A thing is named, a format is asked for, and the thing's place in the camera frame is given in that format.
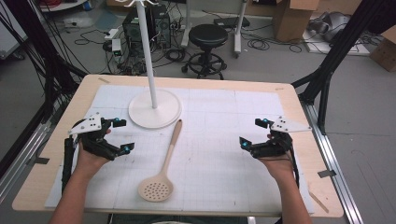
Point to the beige slotted spoon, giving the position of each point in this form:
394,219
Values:
157,186

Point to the white hook stand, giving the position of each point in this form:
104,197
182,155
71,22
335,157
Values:
155,109

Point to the grey headset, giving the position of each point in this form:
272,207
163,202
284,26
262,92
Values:
333,25

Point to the grey tape piece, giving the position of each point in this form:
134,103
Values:
42,160
327,173

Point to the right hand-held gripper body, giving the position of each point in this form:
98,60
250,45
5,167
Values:
274,146

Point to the tall cardboard box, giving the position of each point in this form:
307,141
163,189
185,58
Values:
292,21

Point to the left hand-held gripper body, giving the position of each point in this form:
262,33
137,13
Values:
93,141

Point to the white power strip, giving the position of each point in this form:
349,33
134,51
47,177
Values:
111,34

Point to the white grid mat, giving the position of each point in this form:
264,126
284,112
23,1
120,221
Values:
211,155

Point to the black round stool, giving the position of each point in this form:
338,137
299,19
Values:
208,35

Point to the aluminium rail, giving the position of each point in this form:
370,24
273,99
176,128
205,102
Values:
333,155
18,158

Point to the thin wooden stick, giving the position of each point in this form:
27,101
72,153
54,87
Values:
318,201

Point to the white floor board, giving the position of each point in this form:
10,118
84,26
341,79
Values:
339,46

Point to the person's left hand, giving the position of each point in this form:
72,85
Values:
90,161

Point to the wooden table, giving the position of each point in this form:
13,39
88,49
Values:
295,93

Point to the person's right hand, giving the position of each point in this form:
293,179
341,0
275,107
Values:
278,166

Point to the small cardboard box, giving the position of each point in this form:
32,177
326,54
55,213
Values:
386,49

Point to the black metal frame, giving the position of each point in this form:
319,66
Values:
336,56
34,46

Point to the black flat device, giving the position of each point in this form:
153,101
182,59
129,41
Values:
230,21

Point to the black computer tower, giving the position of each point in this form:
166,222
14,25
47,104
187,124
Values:
162,28

